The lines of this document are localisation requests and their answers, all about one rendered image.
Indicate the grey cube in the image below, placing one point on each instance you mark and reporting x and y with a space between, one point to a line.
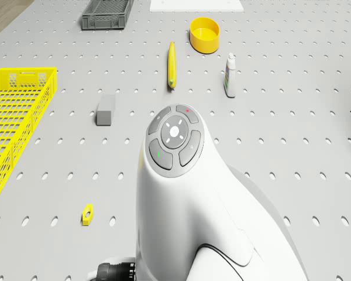
104 112

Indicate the yellow bowl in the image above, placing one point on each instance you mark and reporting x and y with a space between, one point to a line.
204 41

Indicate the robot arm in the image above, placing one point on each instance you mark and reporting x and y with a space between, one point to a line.
178 205

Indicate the yellow hex nut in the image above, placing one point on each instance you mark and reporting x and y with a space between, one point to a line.
84 218

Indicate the white bottle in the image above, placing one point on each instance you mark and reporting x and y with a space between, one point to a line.
230 82

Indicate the dark grey basket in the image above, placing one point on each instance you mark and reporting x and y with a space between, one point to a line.
103 22

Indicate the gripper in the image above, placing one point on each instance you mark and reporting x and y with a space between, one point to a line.
117 270

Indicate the yellow basket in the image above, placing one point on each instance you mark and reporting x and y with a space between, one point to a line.
48 85

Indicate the banana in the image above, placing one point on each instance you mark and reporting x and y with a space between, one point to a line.
171 64

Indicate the white board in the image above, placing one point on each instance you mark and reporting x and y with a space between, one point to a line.
193 6

